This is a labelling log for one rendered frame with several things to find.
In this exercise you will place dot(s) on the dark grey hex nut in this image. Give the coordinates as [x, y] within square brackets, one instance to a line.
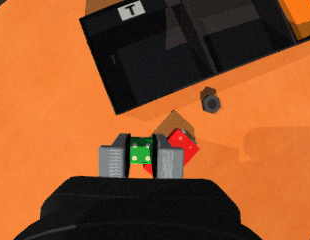
[211, 104]

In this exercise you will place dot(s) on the red 9v battery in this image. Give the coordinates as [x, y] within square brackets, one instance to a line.
[179, 138]

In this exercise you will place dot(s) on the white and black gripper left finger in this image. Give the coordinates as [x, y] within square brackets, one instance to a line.
[114, 159]

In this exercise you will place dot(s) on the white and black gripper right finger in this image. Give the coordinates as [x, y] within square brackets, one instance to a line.
[167, 161]

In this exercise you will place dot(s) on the black rack of bins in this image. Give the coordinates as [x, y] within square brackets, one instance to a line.
[162, 51]

